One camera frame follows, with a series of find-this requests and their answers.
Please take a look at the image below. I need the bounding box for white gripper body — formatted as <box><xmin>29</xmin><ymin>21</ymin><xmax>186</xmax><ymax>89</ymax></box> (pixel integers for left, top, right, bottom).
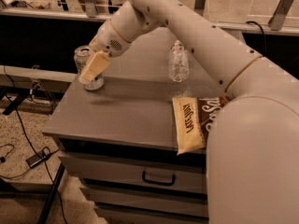
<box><xmin>89</xmin><ymin>18</ymin><xmax>132</xmax><ymax>57</ymax></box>

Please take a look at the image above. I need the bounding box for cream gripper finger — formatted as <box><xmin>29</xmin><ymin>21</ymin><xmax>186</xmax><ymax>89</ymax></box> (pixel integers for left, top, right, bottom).
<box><xmin>78</xmin><ymin>50</ymin><xmax>111</xmax><ymax>84</ymax></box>

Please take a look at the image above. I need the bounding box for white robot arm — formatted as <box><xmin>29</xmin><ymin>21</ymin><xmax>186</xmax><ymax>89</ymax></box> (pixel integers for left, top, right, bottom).
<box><xmin>79</xmin><ymin>0</ymin><xmax>299</xmax><ymax>224</ymax></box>

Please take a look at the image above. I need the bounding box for clear plastic water bottle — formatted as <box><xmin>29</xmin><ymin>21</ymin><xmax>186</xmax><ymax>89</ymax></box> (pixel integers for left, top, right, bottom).
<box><xmin>168</xmin><ymin>40</ymin><xmax>190</xmax><ymax>82</ymax></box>

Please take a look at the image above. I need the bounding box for grey drawer cabinet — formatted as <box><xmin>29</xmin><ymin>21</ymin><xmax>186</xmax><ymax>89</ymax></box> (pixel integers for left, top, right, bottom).
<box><xmin>43</xmin><ymin>27</ymin><xmax>223</xmax><ymax>224</ymax></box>

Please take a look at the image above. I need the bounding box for brown cream chip bag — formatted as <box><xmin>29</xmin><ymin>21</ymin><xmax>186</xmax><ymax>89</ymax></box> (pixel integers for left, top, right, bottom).
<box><xmin>172</xmin><ymin>96</ymin><xmax>230</xmax><ymax>155</ymax></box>

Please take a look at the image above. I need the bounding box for black power adapter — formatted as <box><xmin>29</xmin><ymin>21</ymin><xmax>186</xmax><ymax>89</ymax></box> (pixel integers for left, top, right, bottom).
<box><xmin>26</xmin><ymin>153</ymin><xmax>47</xmax><ymax>169</ymax></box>

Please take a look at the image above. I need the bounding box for black tripod leg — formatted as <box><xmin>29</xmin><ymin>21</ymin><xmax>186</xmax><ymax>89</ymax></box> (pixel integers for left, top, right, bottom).
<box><xmin>37</xmin><ymin>164</ymin><xmax>64</xmax><ymax>224</ymax></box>

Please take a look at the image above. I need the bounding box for grey metal rail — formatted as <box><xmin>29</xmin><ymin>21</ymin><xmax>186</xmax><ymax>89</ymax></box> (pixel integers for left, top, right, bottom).
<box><xmin>0</xmin><ymin>7</ymin><xmax>299</xmax><ymax>36</ymax></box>

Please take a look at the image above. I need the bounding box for black floor cable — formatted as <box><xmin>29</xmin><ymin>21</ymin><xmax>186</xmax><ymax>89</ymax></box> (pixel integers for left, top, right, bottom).
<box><xmin>0</xmin><ymin>66</ymin><xmax>69</xmax><ymax>224</ymax></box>

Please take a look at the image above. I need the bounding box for black drawer handle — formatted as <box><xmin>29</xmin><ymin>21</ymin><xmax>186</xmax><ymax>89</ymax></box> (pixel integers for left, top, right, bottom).
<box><xmin>141</xmin><ymin>171</ymin><xmax>176</xmax><ymax>187</ymax></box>

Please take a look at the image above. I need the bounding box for angled grey metal bracket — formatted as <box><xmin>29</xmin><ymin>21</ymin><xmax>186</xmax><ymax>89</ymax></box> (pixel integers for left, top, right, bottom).
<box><xmin>268</xmin><ymin>0</ymin><xmax>294</xmax><ymax>31</ymax></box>

